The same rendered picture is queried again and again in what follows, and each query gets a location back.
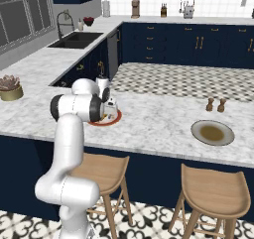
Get dark blue base cupboards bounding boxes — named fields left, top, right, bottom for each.
left=118, top=22, right=254, bottom=70

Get brown wooden shaker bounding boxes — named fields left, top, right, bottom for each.
left=205, top=97, right=215, bottom=113
left=216, top=97, right=227, bottom=114

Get dark spring tap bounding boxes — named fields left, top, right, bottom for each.
left=56, top=11, right=76, bottom=41

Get white paper towel roll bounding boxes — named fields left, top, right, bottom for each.
left=101, top=0, right=111, bottom=18

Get grey dishwasher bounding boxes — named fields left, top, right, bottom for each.
left=106, top=29, right=121, bottom=82

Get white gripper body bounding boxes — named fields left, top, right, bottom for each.
left=104, top=104, right=119, bottom=119

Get grey framed window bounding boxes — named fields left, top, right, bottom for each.
left=0, top=0, right=56, bottom=54

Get white soap dispenser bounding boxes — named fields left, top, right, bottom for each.
left=76, top=18, right=85, bottom=32

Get grey dish brown centre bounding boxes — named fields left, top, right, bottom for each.
left=190, top=119, right=236, bottom=147

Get red rimmed plate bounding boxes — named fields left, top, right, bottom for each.
left=87, top=107, right=123, bottom=128

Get silver toaster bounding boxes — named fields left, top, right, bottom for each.
left=183, top=4, right=195, bottom=20

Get dark blue island base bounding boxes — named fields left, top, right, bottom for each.
left=0, top=134, right=254, bottom=223

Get wooden bar stool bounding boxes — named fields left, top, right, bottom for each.
left=168, top=163, right=252, bottom=239
left=69, top=152, right=134, bottom=239

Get dark kitchen sink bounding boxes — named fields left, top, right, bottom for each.
left=47, top=31, right=105, bottom=51

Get dark bowl of red fruit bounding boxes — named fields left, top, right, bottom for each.
left=82, top=16, right=95, bottom=28

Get brown knife block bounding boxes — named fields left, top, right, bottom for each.
left=160, top=2, right=168, bottom=19

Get dark blue sink cupboards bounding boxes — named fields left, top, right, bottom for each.
left=51, top=39, right=110, bottom=88

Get succulent in gold pot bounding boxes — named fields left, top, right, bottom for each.
left=0, top=73, right=25, bottom=102

